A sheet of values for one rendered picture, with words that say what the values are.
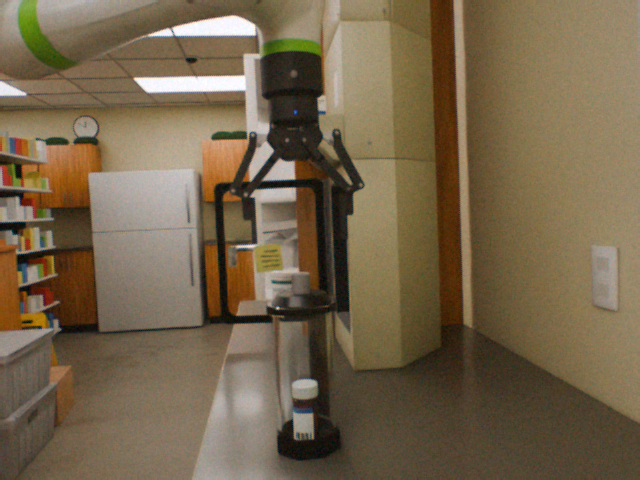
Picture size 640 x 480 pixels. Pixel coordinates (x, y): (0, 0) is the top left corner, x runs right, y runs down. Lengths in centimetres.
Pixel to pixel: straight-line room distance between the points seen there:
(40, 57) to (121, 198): 532
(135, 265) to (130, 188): 86
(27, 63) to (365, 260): 73
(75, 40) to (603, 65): 88
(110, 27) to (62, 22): 8
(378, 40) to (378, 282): 53
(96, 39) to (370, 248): 67
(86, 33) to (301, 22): 31
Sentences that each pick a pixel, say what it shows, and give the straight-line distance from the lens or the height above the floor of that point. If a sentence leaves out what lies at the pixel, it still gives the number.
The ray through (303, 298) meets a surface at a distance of 77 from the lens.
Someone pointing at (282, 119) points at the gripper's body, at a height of 144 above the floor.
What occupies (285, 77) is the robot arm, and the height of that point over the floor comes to 149.
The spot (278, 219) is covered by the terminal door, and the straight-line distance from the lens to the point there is 146.
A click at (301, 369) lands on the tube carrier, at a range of 78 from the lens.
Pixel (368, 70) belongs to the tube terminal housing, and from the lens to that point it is 120.
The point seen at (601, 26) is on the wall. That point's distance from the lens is 111.
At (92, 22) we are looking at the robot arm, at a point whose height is 158.
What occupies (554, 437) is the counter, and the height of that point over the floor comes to 94.
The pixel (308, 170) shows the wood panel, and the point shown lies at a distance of 152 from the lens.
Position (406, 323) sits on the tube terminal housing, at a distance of 123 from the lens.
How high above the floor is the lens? 131
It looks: 3 degrees down
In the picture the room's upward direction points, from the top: 2 degrees counter-clockwise
